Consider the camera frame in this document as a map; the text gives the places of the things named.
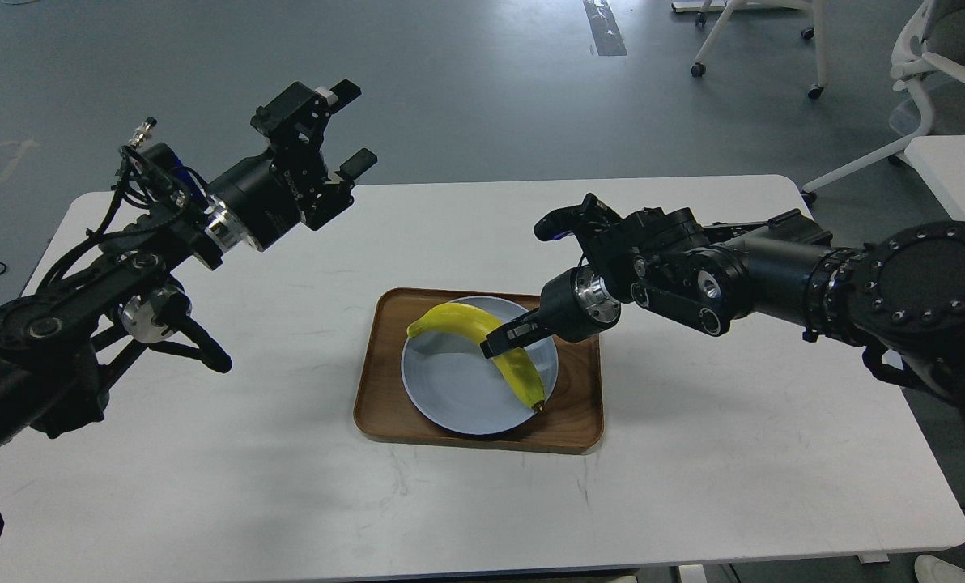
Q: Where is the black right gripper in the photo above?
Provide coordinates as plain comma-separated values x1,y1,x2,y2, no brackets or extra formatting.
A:
480,266,622,359

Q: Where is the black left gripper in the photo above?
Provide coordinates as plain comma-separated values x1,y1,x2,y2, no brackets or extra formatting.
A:
206,79,378,252

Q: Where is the yellow banana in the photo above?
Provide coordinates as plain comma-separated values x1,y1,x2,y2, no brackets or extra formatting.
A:
406,302,546,412

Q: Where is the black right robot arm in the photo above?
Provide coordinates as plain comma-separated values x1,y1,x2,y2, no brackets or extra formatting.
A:
480,194,965,424

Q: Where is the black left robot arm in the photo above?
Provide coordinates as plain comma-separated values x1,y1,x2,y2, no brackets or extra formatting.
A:
0,79,376,447

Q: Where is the brown wooden tray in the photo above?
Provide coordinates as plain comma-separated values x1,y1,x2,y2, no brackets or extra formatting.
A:
353,287,605,454

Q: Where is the white rolling chair base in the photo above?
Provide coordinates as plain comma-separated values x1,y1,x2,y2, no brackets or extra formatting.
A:
669,1,829,103

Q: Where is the white side table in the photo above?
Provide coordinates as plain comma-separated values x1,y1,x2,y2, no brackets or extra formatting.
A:
903,135,965,221

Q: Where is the white office chair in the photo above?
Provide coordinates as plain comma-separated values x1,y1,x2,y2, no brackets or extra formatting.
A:
801,1,965,204

